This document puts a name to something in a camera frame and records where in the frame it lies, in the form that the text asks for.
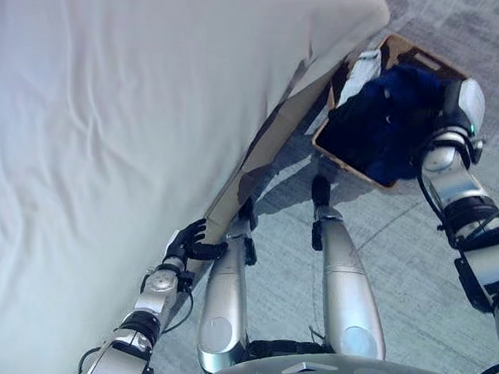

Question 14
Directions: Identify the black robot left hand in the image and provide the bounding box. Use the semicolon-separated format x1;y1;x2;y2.
162;217;230;266

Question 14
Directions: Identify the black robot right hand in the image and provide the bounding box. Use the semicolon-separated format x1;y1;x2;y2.
432;77;488;137

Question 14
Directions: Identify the dark blue garment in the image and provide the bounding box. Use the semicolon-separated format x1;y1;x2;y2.
357;61;455;184

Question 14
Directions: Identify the white shirt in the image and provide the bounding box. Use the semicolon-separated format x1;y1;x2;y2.
334;50;386;107

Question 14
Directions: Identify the black garment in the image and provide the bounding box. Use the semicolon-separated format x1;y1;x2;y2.
315;91;403;177

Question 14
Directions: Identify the brown wicker basket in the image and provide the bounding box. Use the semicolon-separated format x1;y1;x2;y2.
304;29;477;193

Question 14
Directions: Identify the silver robot left leg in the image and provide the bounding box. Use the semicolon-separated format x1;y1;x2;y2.
186;197;268;374

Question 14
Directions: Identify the silver robot leg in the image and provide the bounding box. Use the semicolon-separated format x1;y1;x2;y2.
306;172;388;366
186;197;268;374

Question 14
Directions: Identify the large grey area rug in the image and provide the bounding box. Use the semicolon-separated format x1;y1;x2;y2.
219;0;499;374

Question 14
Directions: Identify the silver robot right leg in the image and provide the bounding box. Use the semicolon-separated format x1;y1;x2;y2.
306;172;388;366

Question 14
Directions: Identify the grey robot torso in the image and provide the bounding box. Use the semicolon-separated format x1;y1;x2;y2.
170;328;461;374

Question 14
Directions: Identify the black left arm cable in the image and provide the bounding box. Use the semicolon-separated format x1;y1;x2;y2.
156;280;197;335

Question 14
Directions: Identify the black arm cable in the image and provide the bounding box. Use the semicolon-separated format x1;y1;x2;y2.
417;165;499;251
156;280;197;335

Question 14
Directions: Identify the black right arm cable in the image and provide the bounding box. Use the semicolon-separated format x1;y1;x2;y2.
417;165;499;251

